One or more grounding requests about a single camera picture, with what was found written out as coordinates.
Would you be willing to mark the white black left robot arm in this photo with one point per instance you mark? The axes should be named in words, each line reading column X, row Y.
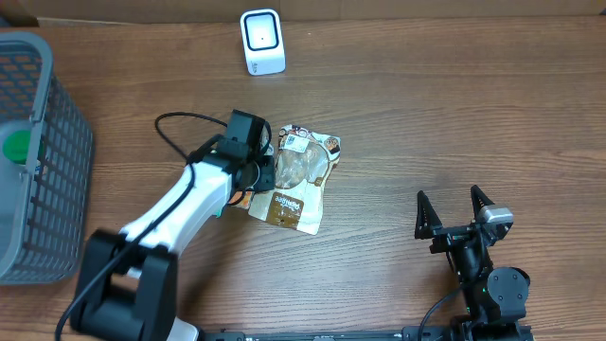
column 127, row 283

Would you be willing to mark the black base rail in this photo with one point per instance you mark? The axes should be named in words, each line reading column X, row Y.
column 406, row 334

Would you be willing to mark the white barcode scanner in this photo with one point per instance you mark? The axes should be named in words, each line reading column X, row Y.
column 262, row 42

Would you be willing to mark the brown white snack pouch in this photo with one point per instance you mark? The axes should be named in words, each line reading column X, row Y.
column 304, row 161

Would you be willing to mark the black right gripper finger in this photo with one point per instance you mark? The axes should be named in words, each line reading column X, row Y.
column 481, row 204
column 427, row 222

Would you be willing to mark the grey plastic mesh basket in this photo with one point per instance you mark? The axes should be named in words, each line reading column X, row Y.
column 43, row 203

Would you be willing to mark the orange tissue pack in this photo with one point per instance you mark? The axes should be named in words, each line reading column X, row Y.
column 242, row 199

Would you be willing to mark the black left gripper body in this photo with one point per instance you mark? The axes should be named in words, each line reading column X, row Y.
column 264, row 176

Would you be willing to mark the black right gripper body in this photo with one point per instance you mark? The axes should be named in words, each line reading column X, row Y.
column 447, row 236

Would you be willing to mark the green capped bottle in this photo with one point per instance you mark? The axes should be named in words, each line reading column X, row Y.
column 16, row 146

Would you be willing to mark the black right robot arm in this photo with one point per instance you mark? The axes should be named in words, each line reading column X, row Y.
column 495, row 297

